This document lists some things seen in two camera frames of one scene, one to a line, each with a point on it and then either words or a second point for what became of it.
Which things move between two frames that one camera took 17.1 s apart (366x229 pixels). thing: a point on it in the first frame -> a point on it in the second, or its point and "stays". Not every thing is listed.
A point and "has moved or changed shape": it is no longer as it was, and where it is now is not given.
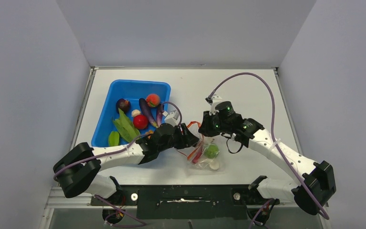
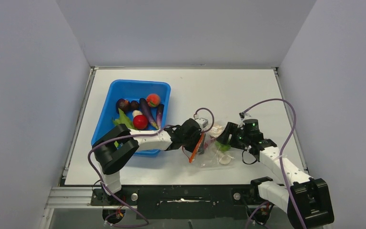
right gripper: (206, 129) -> (232, 129)
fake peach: (153, 100) stays
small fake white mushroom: (135, 112) stays
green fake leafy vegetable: (126, 127) stays
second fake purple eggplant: (160, 109) stays
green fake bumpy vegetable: (211, 151) -> (222, 147)
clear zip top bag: (205, 156) has moved or changed shape
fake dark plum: (124, 105) stays
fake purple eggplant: (144, 105) stays
